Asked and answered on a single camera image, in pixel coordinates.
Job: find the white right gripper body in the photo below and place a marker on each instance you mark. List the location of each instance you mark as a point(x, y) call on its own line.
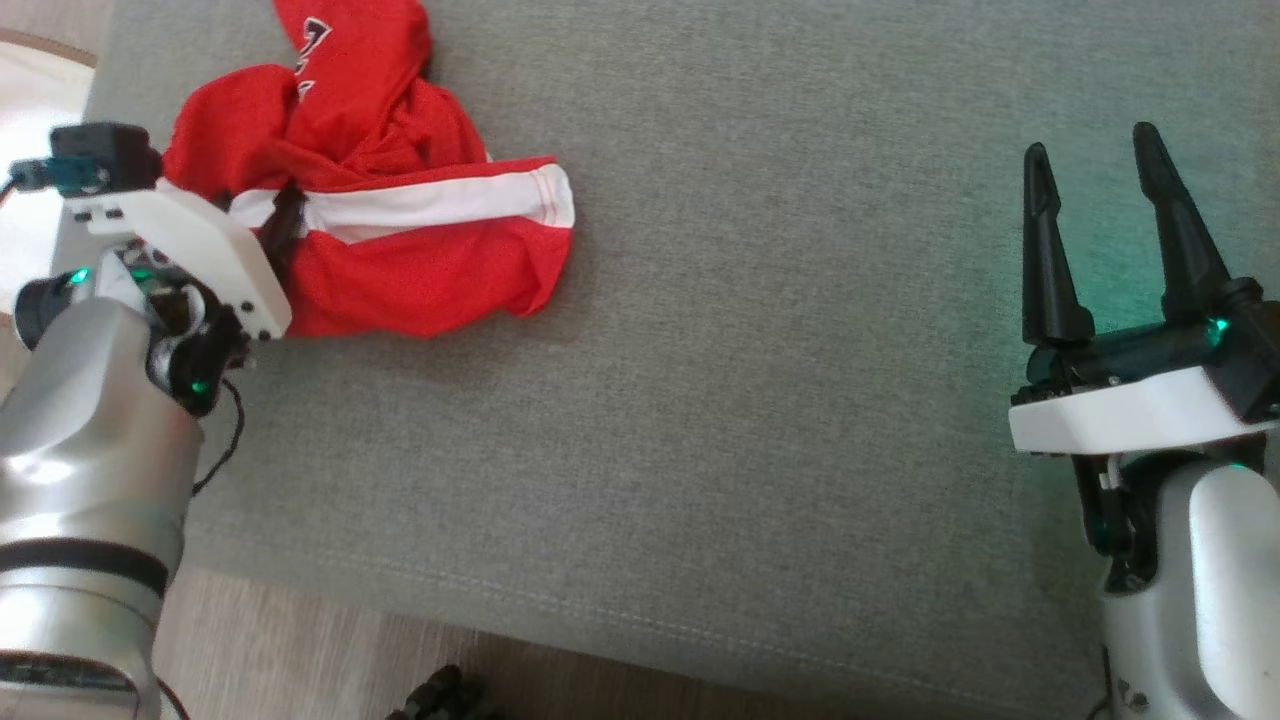
point(1120, 415)

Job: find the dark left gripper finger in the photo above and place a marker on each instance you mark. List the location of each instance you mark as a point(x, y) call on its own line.
point(285, 230)

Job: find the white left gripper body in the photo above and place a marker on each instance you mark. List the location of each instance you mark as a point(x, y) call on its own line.
point(190, 245)

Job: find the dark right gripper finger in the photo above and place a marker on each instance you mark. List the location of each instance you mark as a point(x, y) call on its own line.
point(1050, 270)
point(1185, 240)

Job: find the red basketball jersey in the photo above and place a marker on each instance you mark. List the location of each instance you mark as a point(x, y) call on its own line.
point(370, 110)

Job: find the red shorts with white stripe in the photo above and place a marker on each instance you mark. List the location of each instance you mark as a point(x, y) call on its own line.
point(430, 280)

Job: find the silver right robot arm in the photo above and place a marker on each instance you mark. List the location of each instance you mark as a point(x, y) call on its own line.
point(1210, 580)

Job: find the white laundry basket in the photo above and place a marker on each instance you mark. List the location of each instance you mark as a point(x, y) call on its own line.
point(30, 110)

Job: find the grey sofa seat cushion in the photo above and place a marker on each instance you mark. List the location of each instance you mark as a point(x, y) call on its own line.
point(750, 350)

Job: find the black knobby object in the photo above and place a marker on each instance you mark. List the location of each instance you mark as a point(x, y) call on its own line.
point(445, 695)

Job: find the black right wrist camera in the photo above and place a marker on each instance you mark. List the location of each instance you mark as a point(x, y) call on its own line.
point(1250, 340)

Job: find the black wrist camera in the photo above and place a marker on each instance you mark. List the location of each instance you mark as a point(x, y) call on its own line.
point(105, 158)
point(1250, 340)

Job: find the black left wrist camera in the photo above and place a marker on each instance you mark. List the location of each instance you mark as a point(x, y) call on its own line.
point(105, 158)

